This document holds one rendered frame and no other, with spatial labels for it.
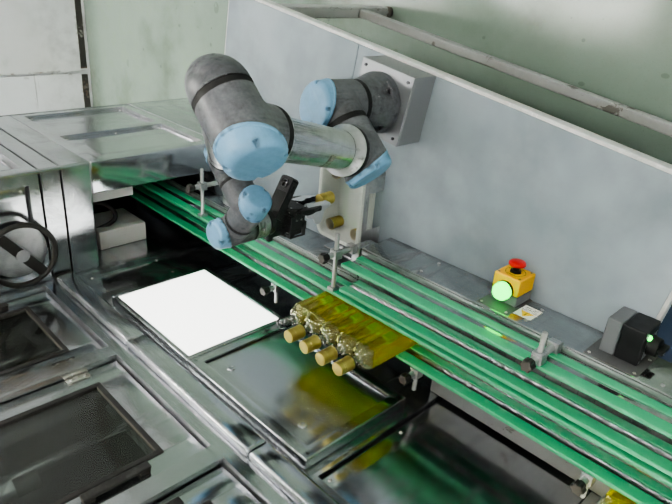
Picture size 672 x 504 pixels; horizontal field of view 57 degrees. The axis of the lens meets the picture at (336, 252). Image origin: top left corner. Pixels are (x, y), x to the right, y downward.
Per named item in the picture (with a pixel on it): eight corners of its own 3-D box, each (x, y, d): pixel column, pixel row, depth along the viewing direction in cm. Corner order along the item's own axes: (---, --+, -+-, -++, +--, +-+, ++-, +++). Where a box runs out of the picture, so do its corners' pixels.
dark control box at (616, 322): (614, 335, 135) (597, 349, 129) (624, 304, 132) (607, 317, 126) (652, 352, 130) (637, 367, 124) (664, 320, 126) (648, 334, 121)
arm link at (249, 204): (231, 172, 137) (213, 198, 145) (252, 215, 135) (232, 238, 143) (259, 168, 142) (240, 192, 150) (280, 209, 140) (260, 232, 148)
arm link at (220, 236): (227, 241, 142) (213, 257, 148) (264, 230, 149) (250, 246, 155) (212, 212, 143) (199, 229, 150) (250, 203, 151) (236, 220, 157)
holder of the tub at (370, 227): (336, 240, 194) (318, 246, 189) (343, 156, 182) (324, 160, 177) (376, 260, 183) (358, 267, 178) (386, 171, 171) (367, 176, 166)
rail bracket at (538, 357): (547, 344, 133) (515, 367, 125) (555, 315, 130) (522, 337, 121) (564, 353, 131) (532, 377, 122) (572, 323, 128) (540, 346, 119)
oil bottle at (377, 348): (404, 333, 164) (348, 363, 150) (406, 315, 161) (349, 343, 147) (420, 343, 160) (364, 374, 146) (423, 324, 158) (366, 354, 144)
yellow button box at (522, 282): (505, 287, 152) (489, 296, 147) (511, 260, 149) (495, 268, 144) (531, 298, 148) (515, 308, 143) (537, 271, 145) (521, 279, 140)
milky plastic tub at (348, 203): (336, 225, 191) (315, 231, 186) (341, 155, 182) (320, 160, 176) (377, 244, 180) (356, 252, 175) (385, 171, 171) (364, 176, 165)
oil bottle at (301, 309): (343, 299, 178) (286, 323, 164) (344, 282, 176) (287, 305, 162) (356, 307, 175) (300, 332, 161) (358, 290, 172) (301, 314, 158)
